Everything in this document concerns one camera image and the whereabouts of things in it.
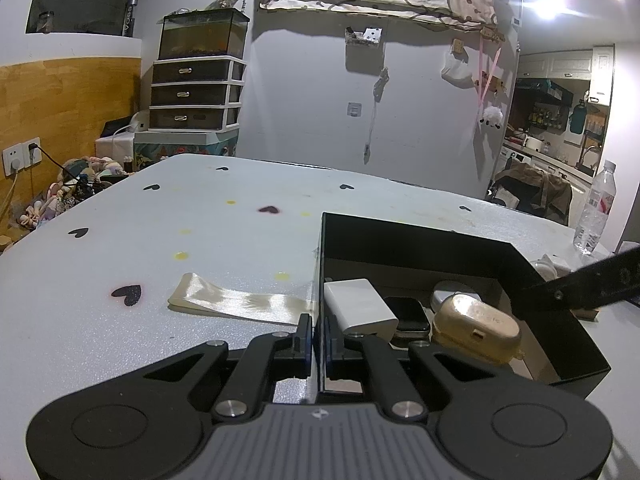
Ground white plastic drawer unit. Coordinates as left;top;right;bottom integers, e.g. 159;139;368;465
148;56;248;133

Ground black cardboard box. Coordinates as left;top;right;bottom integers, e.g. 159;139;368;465
312;211;612;403

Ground hanging charger cable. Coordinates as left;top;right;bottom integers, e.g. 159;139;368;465
364;67;391;163

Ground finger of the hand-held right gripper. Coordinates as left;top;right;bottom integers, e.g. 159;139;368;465
520;247;640;318

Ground white power adapter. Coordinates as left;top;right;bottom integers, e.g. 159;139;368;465
323;278;399;340

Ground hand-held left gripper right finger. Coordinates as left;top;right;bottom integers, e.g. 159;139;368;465
324;317;501;420

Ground white sheep plush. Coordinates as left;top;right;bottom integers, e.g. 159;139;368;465
477;106;505;133

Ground white appliance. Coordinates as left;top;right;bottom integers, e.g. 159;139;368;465
96;112;151;158

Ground beige earbuds case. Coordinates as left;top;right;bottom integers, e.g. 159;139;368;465
430;293;526;363

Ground wooden bear wall ornament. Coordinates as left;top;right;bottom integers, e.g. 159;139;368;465
475;72;506;93

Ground clear wall shelf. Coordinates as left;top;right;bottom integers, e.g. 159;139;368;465
345;26;383;50

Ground shelf of spice bottles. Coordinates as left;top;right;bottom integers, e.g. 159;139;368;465
530;105;563;131

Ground white round disc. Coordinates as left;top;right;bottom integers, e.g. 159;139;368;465
431;280;483;311

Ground white suction cup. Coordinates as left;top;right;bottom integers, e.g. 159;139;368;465
532;254;571;281

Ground white wall outlet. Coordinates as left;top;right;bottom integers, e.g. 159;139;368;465
2;136;42;177

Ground pink hanging ribbon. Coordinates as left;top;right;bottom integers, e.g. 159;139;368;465
475;35;503;126

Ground clear water bottle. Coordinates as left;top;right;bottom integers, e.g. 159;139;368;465
573;159;617;256

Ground chair with brown clothes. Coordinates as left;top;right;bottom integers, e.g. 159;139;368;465
492;162;573;226

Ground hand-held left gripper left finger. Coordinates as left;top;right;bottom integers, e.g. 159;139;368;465
142;312;315;423

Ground glass fish tank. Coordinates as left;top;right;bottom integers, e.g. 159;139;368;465
158;7;251;61

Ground green hanging bottle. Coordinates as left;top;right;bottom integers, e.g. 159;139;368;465
570;100;588;135

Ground white hanging bag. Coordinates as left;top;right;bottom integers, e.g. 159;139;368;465
441;52;475;86

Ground teal printed cabinet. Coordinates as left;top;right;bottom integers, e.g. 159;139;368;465
134;130;240;161

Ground white kitchen wall cabinets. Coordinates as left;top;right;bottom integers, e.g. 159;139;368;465
517;46;615;106

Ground washing machine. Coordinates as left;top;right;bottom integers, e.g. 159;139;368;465
501;145;533;171

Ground cream satin ribbon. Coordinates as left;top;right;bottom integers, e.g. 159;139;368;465
167;272;318;323

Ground pile of plush toys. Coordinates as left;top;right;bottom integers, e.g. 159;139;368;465
17;156;133;231

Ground ceiling light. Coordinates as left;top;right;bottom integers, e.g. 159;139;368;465
530;0;576;21

